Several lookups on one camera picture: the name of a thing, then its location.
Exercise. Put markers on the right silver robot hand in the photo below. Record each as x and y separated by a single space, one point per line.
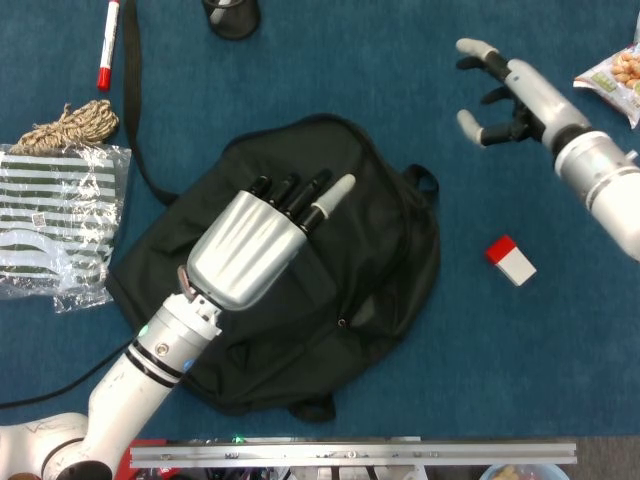
540 95

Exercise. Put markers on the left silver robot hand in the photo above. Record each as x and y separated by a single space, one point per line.
245 245

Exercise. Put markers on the black fabric backpack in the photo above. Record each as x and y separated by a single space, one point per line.
360 250

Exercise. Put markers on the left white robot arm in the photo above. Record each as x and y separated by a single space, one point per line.
140 380

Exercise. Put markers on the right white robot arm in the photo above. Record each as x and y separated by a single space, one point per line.
605 185

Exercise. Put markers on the peanut snack bag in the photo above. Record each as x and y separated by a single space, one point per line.
617 75

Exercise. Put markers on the red and white block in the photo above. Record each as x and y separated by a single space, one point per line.
512 262

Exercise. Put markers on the striped cloth in plastic bag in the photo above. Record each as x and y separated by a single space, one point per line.
55 220

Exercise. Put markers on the black mesh pen holder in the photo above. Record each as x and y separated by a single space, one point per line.
240 25

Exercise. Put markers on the red-capped white marker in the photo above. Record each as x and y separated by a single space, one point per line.
107 45

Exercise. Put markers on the blue table cover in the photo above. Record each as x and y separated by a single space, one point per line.
500 360

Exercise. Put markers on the light blue bowl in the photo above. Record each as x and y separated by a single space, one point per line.
525 472

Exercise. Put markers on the aluminium rail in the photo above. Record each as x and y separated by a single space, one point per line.
350 454

